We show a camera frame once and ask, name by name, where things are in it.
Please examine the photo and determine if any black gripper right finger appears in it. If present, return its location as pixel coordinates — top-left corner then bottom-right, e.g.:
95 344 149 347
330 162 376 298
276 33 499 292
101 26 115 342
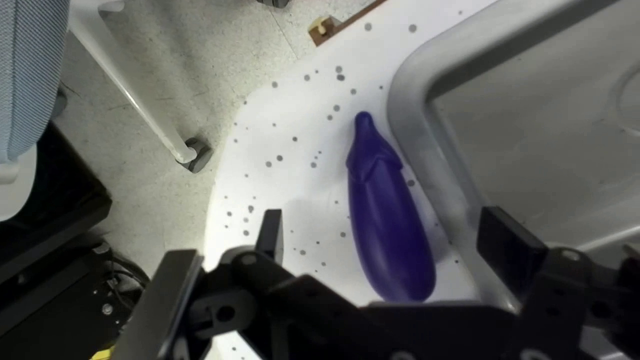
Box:
477 204 552 296

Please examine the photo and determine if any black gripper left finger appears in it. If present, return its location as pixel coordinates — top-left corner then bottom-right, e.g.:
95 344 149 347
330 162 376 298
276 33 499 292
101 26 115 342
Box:
255 206 289 267

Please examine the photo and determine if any purple toy eggplant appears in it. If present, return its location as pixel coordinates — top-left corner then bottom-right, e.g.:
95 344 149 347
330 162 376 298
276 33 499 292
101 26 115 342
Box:
344 110 439 303

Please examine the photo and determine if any grey toy sink basin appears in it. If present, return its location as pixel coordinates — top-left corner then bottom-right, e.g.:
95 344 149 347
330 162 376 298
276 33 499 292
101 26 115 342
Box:
387 0 640 316

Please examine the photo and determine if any white metal leg with caster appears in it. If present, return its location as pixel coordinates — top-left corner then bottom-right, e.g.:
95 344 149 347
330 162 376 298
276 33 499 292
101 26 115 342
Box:
67 0 216 175

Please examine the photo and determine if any black equipment box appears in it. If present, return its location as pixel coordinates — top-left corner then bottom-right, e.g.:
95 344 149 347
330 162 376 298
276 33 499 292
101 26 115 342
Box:
0 122 154 347

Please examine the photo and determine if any light fabric office chair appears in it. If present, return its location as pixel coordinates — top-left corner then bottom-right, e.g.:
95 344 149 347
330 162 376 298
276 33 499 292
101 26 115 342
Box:
0 0 73 224

